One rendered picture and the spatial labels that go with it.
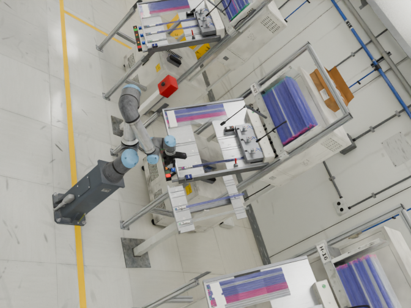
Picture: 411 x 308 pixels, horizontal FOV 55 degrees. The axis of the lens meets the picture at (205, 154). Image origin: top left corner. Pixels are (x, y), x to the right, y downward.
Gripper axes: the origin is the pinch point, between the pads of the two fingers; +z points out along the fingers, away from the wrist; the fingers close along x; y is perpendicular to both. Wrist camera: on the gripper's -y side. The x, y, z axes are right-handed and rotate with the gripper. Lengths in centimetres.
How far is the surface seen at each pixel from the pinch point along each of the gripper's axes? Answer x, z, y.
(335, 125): 13, -39, -112
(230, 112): -47, 5, -58
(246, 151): -2, -1, -57
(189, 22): -164, 2, -48
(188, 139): -26.2, 5.3, -17.5
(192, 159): -6.3, 5.3, -16.0
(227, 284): 91, 4, -17
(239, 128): -25, -1, -59
